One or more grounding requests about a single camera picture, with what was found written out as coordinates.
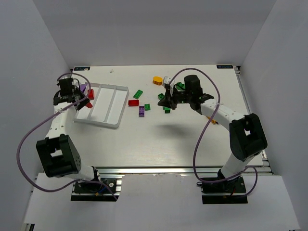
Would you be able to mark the yellow rounded lego brick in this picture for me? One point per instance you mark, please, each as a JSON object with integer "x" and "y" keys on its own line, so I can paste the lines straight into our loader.
{"x": 157, "y": 80}

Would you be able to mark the green flat lego plate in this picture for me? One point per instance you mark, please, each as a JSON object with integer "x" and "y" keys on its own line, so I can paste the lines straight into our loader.
{"x": 138, "y": 94}

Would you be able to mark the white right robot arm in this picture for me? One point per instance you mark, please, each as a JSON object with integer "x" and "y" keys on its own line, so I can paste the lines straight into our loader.
{"x": 224, "y": 116}

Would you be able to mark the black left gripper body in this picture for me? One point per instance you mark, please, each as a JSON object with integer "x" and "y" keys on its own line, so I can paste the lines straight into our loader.
{"x": 78, "y": 98}

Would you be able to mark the red curved lego brick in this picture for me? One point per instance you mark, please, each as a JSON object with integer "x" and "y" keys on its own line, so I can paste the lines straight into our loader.
{"x": 91, "y": 94}

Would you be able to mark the purple flat lego brick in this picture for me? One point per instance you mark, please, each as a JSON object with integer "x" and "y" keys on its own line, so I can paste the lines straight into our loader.
{"x": 141, "y": 111}

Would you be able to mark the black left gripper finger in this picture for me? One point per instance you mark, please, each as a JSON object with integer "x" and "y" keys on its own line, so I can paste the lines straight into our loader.
{"x": 82, "y": 104}
{"x": 78, "y": 96}

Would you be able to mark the green long lego brick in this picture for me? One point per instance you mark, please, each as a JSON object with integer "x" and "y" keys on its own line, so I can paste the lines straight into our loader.
{"x": 166, "y": 110}

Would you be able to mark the green square lego brick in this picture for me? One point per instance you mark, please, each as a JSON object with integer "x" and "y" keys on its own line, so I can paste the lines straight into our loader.
{"x": 161, "y": 96}

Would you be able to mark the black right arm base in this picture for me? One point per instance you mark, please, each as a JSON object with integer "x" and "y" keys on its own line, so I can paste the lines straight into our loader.
{"x": 224, "y": 193}

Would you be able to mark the white divided sorting tray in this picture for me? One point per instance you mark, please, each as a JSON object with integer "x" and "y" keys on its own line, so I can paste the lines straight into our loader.
{"x": 107, "y": 107}

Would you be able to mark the green square flat lego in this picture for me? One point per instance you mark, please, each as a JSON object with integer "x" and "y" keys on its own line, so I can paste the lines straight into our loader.
{"x": 147, "y": 107}

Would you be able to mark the green hollow lego brick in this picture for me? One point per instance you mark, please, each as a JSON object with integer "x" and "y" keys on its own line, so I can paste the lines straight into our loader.
{"x": 180, "y": 86}

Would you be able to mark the small red lego brick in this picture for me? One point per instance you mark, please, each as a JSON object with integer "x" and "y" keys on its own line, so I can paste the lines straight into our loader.
{"x": 89, "y": 105}

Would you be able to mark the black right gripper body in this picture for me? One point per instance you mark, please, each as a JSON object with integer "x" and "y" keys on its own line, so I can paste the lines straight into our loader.
{"x": 173, "y": 96}

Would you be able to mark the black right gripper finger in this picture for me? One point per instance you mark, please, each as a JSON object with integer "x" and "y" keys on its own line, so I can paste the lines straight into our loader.
{"x": 173, "y": 100}
{"x": 167, "y": 101}

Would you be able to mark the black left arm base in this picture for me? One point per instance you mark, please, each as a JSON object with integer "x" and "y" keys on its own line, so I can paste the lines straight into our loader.
{"x": 94, "y": 192}

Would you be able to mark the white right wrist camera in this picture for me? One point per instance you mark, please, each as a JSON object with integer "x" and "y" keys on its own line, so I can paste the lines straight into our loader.
{"x": 167, "y": 82}

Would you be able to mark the purple rounded lego brick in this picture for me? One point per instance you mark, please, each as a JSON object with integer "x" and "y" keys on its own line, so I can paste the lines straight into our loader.
{"x": 83, "y": 87}

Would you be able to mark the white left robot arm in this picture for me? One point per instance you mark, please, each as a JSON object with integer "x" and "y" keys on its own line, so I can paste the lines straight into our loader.
{"x": 57, "y": 152}

